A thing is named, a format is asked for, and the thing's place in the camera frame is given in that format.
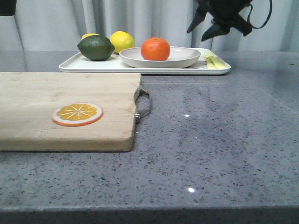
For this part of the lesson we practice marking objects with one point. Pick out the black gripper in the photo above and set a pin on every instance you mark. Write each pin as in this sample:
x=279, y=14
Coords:
x=225, y=16

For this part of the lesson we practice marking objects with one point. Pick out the white round plate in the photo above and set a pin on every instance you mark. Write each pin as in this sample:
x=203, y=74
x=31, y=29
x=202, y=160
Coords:
x=178, y=57

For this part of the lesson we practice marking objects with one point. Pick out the orange fruit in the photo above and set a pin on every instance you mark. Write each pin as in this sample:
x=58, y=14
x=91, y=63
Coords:
x=155, y=49

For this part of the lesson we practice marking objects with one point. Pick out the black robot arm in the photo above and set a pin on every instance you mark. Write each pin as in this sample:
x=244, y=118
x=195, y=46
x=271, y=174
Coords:
x=7, y=7

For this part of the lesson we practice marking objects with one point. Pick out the white rectangular tray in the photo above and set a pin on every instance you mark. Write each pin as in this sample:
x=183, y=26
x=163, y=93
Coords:
x=114, y=64

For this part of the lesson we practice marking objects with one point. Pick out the yellow plastic fork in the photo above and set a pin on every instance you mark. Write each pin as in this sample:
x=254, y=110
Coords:
x=212, y=62

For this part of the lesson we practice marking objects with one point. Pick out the yellow lemon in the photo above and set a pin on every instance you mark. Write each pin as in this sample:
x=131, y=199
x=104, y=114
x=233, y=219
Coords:
x=121, y=41
x=88, y=35

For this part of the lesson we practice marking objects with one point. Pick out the green lime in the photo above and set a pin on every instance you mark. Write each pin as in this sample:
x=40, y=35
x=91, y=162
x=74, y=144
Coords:
x=96, y=47

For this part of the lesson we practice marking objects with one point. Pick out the rear yellow lemon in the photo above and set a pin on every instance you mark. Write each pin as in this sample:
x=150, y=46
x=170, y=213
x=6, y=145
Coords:
x=88, y=35

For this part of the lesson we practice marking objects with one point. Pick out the orange slice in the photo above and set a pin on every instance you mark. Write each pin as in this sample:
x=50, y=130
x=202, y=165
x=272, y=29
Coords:
x=77, y=114

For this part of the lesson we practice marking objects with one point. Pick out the grey curtain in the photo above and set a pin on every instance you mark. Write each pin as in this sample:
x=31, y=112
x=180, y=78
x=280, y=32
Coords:
x=276, y=29

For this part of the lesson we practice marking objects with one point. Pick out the wooden cutting board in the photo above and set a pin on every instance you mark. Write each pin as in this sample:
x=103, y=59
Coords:
x=28, y=100

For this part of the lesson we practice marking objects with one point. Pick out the metal cutting board handle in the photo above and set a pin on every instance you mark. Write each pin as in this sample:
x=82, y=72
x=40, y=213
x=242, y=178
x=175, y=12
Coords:
x=143, y=105

